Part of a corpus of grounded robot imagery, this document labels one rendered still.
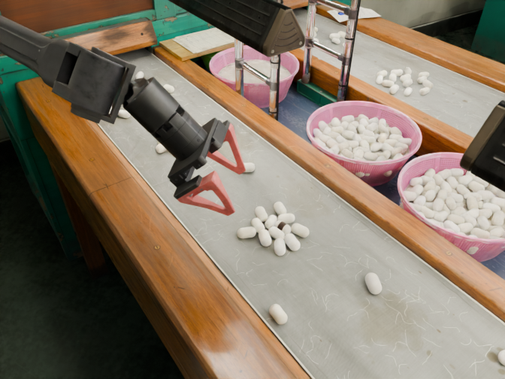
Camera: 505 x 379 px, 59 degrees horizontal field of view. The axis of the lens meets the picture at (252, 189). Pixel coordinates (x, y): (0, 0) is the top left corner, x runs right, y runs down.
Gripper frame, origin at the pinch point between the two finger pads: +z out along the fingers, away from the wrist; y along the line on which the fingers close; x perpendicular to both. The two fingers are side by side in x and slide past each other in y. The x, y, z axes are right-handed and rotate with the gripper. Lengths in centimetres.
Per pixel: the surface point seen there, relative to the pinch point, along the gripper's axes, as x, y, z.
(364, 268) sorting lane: 6.2, -2.0, 27.2
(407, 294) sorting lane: 11.3, 2.4, 31.5
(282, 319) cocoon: -2.8, 11.2, 17.7
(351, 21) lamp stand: 16, -63, 9
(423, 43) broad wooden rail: 25, -97, 39
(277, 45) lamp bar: 12.6, -18.5, -8.7
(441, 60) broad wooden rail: 28, -87, 42
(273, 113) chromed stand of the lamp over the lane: -8.1, -46.4, 11.6
